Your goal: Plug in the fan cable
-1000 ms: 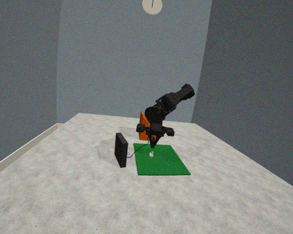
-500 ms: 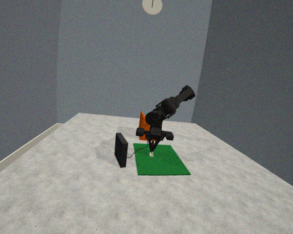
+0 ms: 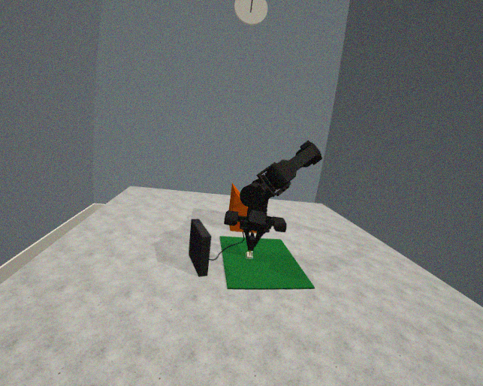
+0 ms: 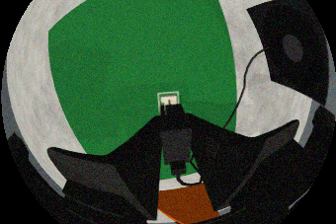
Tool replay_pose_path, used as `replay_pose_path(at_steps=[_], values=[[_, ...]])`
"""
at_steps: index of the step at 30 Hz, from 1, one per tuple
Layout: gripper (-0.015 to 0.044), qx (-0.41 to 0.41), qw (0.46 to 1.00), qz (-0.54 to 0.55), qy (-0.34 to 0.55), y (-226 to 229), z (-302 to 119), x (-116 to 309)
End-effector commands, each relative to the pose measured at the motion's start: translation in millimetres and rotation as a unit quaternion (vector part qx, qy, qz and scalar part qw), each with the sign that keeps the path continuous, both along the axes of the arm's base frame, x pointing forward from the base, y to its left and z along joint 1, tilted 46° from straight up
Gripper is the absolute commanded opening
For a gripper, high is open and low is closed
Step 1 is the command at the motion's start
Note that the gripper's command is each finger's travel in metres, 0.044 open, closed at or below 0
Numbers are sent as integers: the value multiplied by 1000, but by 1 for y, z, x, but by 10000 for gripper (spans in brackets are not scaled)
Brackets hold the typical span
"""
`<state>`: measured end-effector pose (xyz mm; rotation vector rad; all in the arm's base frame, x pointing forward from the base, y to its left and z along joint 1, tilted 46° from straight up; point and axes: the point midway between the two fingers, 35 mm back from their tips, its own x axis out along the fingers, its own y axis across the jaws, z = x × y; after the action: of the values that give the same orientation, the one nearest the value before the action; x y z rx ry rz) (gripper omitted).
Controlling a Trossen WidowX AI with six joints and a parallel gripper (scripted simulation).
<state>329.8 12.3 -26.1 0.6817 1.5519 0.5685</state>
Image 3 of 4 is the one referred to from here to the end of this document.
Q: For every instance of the green circuit board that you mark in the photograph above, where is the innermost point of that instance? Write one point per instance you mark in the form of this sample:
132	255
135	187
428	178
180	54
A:
270	266

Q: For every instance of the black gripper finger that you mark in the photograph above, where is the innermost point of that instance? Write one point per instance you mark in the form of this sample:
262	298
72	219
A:
259	236
246	232

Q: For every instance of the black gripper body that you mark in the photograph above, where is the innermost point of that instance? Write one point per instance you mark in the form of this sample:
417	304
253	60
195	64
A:
232	217

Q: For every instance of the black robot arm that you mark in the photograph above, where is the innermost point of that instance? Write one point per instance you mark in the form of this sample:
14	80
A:
277	177

